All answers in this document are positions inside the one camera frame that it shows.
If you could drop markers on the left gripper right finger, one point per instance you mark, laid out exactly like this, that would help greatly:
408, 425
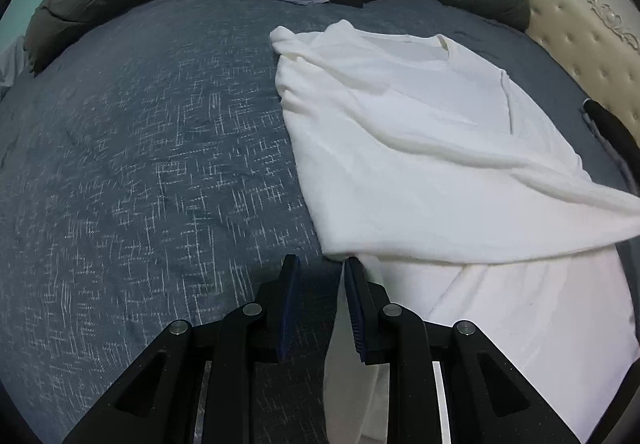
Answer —
448, 384

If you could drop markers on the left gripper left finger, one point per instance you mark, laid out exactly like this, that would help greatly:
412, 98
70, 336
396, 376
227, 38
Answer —
197, 383

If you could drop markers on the white long sleeve shirt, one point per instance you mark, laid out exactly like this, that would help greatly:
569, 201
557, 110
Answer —
460, 196

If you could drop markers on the blue bed sheet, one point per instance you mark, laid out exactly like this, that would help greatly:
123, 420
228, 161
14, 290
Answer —
147, 176

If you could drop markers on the light grey pillow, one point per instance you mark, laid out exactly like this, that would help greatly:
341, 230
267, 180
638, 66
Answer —
12, 63

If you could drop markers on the cream tufted headboard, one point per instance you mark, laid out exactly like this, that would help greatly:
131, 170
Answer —
597, 43

